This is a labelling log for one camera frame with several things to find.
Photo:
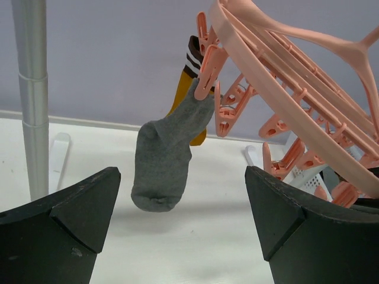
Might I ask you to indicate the pink round clip hanger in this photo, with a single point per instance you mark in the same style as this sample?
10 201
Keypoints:
247 53

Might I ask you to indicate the white drying rack stand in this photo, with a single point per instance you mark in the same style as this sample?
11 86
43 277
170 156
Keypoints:
30 33

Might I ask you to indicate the white plastic basket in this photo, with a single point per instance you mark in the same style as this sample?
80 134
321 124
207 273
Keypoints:
308 180

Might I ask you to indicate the grey sock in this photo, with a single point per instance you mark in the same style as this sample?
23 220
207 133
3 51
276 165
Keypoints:
163 153

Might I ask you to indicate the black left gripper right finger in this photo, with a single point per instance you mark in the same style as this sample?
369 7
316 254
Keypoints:
309 240

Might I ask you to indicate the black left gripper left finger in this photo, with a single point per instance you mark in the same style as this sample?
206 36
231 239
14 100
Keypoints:
56 239

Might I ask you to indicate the mustard brown striped sock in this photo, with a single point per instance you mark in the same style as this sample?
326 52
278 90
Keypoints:
190 71

